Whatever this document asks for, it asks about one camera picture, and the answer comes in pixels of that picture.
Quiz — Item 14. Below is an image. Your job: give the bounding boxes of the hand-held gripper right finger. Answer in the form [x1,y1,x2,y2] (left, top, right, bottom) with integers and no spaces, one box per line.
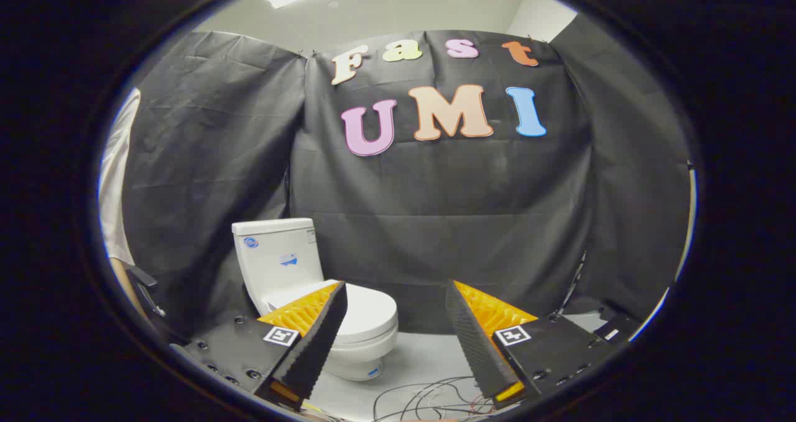
[445,279,622,410]

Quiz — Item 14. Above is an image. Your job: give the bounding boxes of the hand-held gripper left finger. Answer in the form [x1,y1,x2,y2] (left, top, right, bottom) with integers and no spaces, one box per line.
[171,280,349,411]

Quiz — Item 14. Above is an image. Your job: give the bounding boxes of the white toilet lid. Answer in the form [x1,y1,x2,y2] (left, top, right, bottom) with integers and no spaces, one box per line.
[267,280,399,343]

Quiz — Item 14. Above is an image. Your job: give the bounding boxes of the white toilet with tank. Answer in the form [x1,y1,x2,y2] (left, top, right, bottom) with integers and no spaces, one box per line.
[232,218,399,382]

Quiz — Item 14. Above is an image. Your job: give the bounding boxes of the thin metal stand leg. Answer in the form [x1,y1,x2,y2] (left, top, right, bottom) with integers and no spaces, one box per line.
[558,250,589,316]

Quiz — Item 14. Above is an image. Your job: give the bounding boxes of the black backdrop cloth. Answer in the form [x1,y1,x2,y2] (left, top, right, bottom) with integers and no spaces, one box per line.
[121,14,692,337]

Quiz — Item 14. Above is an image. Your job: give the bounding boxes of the person's white shirt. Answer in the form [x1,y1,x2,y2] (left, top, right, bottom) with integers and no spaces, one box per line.
[98,88,141,267]

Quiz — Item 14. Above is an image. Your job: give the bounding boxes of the tangled thin floor cables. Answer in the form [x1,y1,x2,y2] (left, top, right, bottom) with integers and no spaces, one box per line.
[372,377,498,422]

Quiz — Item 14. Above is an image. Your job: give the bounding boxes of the dark object with handle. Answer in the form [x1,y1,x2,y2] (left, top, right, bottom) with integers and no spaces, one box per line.
[127,265,167,318]

